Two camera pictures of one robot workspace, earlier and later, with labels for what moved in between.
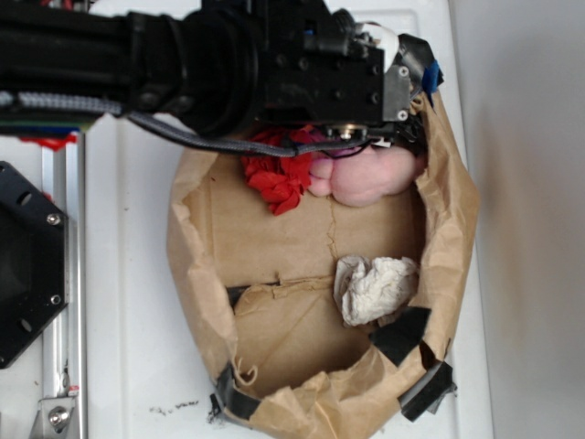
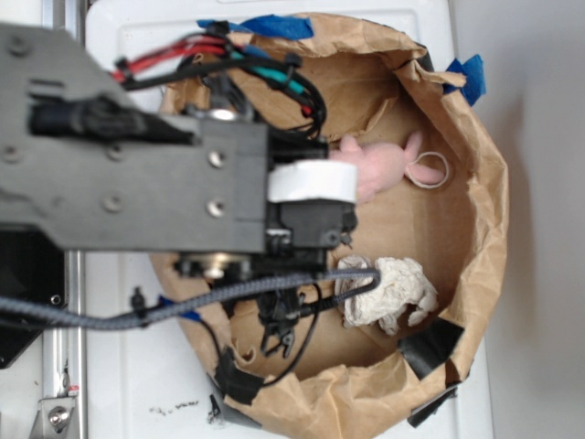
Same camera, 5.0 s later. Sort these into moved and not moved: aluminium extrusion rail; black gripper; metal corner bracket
Moved: black gripper
Not moved: metal corner bracket; aluminium extrusion rail
